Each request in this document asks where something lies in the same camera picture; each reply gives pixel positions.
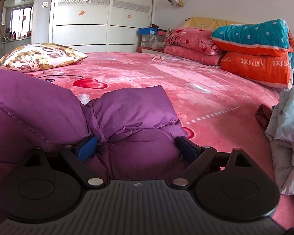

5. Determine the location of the purple down jacket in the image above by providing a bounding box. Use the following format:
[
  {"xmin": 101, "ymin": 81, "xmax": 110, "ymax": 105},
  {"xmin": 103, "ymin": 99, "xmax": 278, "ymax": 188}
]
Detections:
[{"xmin": 0, "ymin": 68, "xmax": 190, "ymax": 216}]

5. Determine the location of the pink bed blanket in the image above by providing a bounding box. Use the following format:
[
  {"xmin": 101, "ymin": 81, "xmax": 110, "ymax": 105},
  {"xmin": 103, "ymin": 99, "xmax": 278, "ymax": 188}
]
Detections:
[{"xmin": 0, "ymin": 51, "xmax": 294, "ymax": 230}]

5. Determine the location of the dark red down jacket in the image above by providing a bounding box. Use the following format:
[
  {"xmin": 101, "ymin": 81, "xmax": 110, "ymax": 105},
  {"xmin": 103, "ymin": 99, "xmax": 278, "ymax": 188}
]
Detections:
[{"xmin": 255, "ymin": 104, "xmax": 275, "ymax": 130}]

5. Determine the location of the light blue down jacket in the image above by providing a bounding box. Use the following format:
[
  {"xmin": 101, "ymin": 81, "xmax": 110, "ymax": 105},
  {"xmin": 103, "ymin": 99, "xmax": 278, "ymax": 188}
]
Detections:
[{"xmin": 265, "ymin": 87, "xmax": 294, "ymax": 195}]

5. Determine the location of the pink folded quilt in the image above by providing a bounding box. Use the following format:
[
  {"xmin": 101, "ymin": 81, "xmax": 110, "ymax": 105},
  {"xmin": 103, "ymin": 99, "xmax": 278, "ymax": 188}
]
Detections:
[{"xmin": 163, "ymin": 27, "xmax": 226, "ymax": 66}]

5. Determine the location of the patterned yellow pillow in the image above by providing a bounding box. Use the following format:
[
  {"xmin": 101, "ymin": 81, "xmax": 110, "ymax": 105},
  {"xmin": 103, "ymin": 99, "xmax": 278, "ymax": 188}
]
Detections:
[{"xmin": 0, "ymin": 43, "xmax": 87, "ymax": 73}]

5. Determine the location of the orange folded quilt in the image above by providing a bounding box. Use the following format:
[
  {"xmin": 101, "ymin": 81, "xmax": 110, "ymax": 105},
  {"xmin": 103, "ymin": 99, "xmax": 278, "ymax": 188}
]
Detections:
[{"xmin": 211, "ymin": 30, "xmax": 294, "ymax": 89}]

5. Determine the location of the yellow padded headboard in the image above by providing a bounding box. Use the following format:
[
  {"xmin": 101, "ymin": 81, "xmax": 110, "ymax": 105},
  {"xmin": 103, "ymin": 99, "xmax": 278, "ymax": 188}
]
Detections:
[{"xmin": 183, "ymin": 17, "xmax": 294, "ymax": 40}]

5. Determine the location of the blue box on nightstand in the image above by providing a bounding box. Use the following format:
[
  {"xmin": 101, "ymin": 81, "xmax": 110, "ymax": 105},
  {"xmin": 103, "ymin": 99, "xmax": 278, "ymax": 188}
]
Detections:
[{"xmin": 138, "ymin": 28, "xmax": 158, "ymax": 35}]

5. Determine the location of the teal dotted folded quilt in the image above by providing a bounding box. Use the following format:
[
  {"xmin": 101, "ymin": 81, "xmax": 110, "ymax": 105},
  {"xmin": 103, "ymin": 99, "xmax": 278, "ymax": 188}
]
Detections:
[{"xmin": 211, "ymin": 19, "xmax": 292, "ymax": 50}]

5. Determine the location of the white sliding wardrobe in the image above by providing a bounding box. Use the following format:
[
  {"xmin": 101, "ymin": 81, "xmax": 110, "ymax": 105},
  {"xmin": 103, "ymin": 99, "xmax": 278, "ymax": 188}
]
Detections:
[{"xmin": 49, "ymin": 0, "xmax": 153, "ymax": 52}]

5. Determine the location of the wall light switch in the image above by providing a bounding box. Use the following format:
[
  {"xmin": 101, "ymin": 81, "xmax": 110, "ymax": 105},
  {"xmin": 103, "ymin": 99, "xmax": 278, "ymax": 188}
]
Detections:
[{"xmin": 42, "ymin": 2, "xmax": 48, "ymax": 8}]

